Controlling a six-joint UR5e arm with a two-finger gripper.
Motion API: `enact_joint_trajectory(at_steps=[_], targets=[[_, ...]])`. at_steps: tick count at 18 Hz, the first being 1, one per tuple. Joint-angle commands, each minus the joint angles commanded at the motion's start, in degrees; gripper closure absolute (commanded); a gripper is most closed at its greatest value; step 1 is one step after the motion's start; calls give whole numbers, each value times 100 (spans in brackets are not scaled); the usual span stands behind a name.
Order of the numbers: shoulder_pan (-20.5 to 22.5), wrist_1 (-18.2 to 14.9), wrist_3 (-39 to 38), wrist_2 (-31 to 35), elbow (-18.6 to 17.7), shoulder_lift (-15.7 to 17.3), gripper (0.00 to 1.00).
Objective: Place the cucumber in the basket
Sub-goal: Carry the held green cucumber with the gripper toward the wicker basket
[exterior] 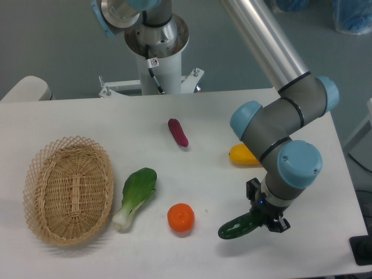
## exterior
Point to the white furniture at right edge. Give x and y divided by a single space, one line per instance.
360 131

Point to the green bok choy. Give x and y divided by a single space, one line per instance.
138 188

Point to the woven wicker basket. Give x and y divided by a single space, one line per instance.
68 192

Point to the black device at table edge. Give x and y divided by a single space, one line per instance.
361 249

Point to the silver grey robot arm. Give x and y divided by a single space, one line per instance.
291 165

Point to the blue plastic bag right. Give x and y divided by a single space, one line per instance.
352 17

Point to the green cucumber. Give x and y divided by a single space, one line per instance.
241 225

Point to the white chair armrest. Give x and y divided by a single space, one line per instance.
29 89

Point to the blue plastic bag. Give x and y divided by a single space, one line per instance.
290 5
352 17

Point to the purple sweet potato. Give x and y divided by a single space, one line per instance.
177 132

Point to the orange tangerine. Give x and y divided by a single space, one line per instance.
181 218

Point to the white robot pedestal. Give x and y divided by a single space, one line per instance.
158 60

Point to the blue plastic bag left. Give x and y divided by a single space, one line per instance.
290 5

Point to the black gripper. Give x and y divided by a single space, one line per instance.
259 200

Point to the yellow mango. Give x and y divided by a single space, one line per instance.
241 155

